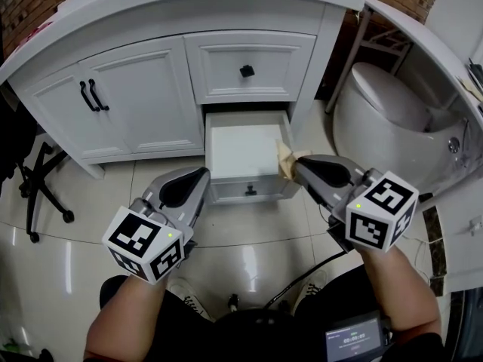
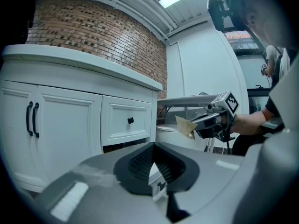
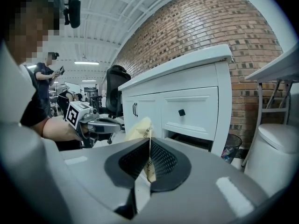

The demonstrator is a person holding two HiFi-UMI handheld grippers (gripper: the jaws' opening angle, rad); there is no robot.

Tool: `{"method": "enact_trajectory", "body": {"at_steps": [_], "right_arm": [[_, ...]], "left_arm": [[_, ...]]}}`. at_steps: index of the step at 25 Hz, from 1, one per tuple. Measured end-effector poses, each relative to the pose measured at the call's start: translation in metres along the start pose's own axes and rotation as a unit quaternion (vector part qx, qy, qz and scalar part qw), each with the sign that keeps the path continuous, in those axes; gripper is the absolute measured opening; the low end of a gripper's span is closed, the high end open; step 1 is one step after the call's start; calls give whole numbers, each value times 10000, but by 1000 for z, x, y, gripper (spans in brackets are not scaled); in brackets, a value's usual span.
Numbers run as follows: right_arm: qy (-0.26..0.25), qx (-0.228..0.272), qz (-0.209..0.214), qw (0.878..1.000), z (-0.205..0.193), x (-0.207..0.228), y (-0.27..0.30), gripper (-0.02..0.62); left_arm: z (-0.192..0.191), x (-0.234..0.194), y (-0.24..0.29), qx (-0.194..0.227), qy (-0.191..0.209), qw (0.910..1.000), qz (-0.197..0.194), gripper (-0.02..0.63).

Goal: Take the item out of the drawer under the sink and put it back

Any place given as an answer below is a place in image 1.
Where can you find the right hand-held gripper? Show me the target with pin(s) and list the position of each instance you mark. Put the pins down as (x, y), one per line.
(388, 194)

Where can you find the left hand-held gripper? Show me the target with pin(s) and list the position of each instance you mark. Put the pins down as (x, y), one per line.
(136, 236)

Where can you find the beige cloth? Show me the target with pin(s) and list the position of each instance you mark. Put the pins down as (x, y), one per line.
(287, 158)

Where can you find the shallow white drawer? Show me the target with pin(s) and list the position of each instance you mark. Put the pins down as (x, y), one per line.
(241, 145)

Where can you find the person's left forearm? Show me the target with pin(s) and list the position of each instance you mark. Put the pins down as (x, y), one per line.
(128, 315)

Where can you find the person's right forearm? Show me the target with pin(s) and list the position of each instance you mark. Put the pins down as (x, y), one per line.
(396, 289)

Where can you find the black square drawer knob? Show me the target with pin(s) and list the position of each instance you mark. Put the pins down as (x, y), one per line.
(251, 190)
(247, 71)

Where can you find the tall white drawer front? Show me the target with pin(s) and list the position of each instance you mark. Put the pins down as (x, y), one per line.
(249, 47)

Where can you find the white toilet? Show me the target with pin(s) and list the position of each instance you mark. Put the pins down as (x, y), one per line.
(381, 126)

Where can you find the white cabinet door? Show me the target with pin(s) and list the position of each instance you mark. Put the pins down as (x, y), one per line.
(151, 96)
(60, 119)

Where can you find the person's left white shoe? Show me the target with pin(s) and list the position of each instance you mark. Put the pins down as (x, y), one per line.
(190, 298)

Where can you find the person's white shoe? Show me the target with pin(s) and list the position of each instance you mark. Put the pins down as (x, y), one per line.
(311, 289)
(190, 298)

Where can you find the person's right white shoe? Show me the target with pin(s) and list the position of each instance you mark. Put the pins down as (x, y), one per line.
(311, 289)

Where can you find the person's right leg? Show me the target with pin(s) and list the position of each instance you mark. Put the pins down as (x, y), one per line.
(339, 300)

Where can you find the white vanity cabinet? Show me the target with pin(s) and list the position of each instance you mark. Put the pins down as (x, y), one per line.
(151, 51)

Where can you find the black office chair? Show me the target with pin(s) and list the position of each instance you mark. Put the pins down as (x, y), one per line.
(37, 179)

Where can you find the black round stool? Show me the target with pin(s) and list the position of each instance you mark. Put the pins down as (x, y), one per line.
(256, 319)

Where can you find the tan paper sheet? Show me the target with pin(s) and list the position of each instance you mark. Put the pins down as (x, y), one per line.
(471, 87)

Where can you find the black screen device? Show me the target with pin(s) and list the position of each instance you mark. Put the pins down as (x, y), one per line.
(354, 341)

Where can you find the white vanity countertop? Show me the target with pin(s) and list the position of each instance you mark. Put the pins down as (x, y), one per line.
(170, 4)

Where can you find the red and white object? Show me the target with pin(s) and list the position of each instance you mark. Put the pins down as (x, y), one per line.
(37, 32)

